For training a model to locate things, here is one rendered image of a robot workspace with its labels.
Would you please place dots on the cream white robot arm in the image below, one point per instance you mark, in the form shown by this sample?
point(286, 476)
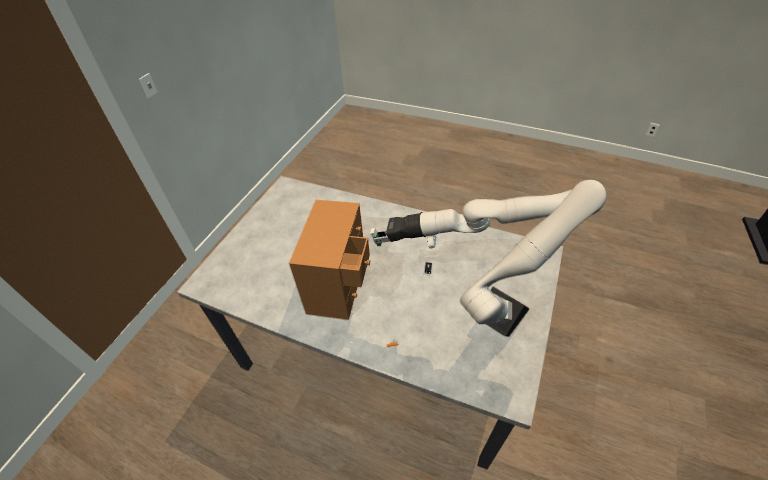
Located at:
point(563, 214)

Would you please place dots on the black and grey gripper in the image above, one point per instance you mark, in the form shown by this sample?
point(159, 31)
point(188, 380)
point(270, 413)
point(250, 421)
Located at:
point(411, 226)

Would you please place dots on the brown chest of drawers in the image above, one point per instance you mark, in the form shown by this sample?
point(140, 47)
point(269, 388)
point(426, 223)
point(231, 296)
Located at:
point(317, 257)

